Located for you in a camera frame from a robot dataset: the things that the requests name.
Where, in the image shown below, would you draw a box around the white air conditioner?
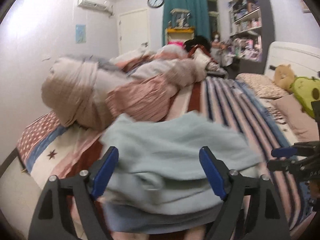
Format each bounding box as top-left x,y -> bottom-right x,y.
77,0 -> 114,15

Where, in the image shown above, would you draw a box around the pink ribbed pillow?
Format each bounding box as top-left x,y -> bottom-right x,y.
271,95 -> 320,143

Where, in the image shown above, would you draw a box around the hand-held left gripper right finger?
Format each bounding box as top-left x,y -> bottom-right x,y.
199,146 -> 292,240

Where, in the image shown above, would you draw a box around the glass display case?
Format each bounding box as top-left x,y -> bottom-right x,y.
169,8 -> 191,29

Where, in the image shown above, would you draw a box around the person's right hand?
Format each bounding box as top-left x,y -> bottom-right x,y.
308,180 -> 320,207

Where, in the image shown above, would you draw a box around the dark clothes pile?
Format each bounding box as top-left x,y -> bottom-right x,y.
184,35 -> 212,55

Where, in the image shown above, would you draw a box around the yellow shelf unit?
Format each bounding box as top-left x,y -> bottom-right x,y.
165,27 -> 195,45

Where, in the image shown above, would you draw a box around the window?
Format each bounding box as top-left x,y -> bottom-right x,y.
207,0 -> 220,34

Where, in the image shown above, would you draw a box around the dark tall bookshelf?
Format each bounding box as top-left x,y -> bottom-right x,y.
229,0 -> 273,74

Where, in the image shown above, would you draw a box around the teal curtain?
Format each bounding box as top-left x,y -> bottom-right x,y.
162,0 -> 210,45

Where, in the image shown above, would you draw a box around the light blue pants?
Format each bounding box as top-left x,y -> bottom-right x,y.
100,112 -> 265,233

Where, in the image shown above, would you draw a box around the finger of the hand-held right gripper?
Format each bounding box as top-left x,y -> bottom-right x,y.
271,142 -> 303,158
266,158 -> 304,178

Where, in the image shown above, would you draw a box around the green avocado plush toy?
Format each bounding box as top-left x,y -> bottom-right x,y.
290,76 -> 320,115

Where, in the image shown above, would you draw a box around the tan plush toy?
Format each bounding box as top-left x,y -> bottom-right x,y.
272,64 -> 297,89

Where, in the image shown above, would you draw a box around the blue wall poster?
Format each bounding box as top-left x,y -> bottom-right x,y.
75,24 -> 87,44

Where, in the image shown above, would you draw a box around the floral pillow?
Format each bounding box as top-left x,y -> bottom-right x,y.
236,73 -> 288,99

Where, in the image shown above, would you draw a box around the white door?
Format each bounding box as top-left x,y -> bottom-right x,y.
118,8 -> 150,55

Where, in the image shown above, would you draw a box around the white bed headboard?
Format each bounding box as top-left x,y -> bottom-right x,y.
264,41 -> 320,79

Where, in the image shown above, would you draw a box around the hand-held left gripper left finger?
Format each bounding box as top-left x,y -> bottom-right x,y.
28,146 -> 119,240

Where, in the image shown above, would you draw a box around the striped printed blanket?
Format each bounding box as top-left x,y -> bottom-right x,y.
16,76 -> 315,240

